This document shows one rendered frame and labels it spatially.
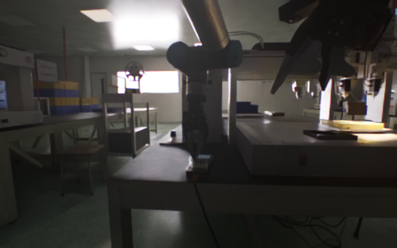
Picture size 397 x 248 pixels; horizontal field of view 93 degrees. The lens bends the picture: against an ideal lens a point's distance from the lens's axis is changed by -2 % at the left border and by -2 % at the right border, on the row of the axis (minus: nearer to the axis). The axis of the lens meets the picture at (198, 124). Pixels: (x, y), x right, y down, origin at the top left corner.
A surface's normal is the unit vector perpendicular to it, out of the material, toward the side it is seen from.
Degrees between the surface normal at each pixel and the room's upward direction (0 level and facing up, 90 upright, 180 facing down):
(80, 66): 90
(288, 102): 90
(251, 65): 90
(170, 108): 90
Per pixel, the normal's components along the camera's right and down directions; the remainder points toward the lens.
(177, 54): -0.43, -0.14
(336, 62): -0.78, 0.59
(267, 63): -0.07, 0.12
